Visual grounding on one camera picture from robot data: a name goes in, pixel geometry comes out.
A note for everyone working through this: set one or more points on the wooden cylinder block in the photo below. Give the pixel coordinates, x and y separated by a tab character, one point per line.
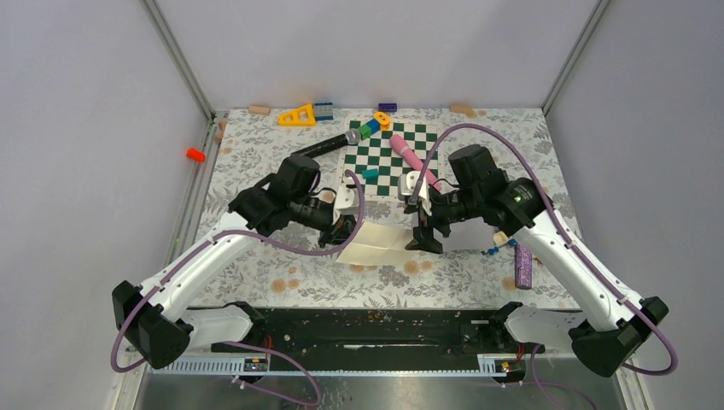
259	110
463	109

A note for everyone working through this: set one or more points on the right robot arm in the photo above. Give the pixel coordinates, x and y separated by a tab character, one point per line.
613	320

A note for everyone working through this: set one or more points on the yellow triangle toy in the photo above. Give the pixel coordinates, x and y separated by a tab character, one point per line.
302	116

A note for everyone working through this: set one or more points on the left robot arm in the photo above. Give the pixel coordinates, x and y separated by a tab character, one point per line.
155	320

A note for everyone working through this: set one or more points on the blue lego brick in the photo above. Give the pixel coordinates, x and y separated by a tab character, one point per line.
323	111

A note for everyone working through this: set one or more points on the teal cube block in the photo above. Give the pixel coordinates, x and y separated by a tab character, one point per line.
370	174

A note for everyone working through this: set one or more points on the purple glitter microphone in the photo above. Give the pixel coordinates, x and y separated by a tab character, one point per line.
523	265

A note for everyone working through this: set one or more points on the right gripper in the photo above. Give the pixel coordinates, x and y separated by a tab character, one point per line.
423	235

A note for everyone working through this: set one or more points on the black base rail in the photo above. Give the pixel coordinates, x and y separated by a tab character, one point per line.
380	340

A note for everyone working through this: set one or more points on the floral table cloth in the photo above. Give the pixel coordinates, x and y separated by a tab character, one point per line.
267	277

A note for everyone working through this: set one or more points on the orange cap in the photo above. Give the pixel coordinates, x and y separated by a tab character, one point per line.
195	155

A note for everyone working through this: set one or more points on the purple lego brick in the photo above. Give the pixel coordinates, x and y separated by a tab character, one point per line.
387	107

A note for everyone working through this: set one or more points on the black toy microphone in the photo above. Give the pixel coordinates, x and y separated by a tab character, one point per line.
350	137

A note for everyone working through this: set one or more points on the wooden cylinder block right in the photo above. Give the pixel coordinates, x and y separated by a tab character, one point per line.
463	109

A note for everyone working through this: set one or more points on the beige toy car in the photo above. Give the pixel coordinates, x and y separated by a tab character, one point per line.
500	241

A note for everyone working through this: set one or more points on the green white chessboard mat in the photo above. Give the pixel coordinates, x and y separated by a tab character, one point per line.
375	152

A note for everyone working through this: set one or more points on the wooden cylinder block left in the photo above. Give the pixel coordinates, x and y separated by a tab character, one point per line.
259	110

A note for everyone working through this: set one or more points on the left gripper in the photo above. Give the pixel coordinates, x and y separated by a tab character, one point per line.
340	231

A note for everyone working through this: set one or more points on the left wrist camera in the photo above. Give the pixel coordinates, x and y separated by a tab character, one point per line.
348	206

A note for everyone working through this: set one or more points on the colourful block chain toy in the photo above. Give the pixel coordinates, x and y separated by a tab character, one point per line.
380	122

